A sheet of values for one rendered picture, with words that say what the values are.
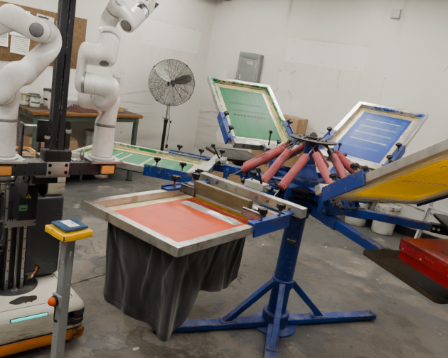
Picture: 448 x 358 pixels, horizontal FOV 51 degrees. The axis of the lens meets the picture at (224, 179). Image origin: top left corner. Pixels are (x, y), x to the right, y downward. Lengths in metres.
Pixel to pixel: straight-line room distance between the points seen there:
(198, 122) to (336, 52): 2.59
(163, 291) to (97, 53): 0.98
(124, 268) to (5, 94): 0.86
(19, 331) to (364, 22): 5.34
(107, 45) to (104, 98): 0.21
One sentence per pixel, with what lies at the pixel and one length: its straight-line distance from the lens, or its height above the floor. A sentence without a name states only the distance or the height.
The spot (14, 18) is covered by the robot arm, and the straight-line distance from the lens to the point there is 1.95.
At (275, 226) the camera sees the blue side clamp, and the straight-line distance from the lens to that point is 2.22.
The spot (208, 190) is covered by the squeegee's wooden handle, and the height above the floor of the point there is 1.03.
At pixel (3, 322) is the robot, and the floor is 0.25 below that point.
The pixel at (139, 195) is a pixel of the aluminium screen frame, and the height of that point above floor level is 0.99.
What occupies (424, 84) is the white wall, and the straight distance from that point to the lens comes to 6.16.
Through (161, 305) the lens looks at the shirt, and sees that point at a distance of 2.00.
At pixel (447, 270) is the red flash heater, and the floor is 1.08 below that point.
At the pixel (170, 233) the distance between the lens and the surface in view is 1.93.
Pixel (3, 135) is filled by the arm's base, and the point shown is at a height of 1.24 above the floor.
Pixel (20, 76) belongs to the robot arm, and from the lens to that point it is 1.94.
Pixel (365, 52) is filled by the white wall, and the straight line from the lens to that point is 6.44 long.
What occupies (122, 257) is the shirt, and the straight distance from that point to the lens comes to 2.10.
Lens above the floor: 1.64
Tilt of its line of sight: 13 degrees down
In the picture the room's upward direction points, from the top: 10 degrees clockwise
